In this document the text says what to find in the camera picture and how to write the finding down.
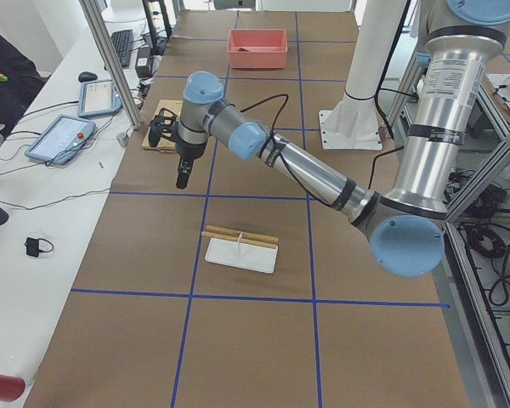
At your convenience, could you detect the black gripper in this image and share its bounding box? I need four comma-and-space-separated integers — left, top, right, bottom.
148, 108, 178, 148

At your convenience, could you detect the bamboo cutting board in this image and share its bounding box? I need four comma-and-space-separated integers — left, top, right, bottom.
141, 99, 183, 152

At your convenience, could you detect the black power adapter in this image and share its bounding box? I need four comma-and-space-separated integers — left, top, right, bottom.
135, 47, 154, 78

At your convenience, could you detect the blue teach pendant far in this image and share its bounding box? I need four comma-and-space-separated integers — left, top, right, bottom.
77, 80, 122, 119

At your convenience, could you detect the blue teach pendant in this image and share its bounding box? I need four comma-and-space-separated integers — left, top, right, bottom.
25, 115, 96, 165
77, 80, 122, 119

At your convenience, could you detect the black computer mouse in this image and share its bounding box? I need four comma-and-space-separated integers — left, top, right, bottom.
78, 71, 99, 83

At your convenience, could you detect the black keyboard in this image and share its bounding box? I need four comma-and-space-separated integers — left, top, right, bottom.
110, 30, 133, 68

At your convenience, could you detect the blue teach pendant near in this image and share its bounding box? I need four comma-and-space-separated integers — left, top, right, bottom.
25, 115, 96, 165

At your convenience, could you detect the pink plastic bin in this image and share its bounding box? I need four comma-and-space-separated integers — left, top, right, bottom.
227, 29, 288, 69

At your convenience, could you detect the person in black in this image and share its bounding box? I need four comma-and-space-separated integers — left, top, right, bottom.
0, 34, 47, 137

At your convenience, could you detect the small black clip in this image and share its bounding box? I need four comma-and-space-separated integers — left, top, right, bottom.
25, 237, 54, 258

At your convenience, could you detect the red cylinder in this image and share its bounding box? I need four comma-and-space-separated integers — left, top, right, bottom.
0, 374, 26, 402

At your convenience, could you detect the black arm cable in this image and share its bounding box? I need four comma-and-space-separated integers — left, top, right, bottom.
237, 93, 405, 209

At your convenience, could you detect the grey aluminium frame post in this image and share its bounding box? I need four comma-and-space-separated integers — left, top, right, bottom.
79, 0, 142, 130

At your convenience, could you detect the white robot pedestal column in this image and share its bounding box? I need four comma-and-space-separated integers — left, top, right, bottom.
319, 0, 409, 150

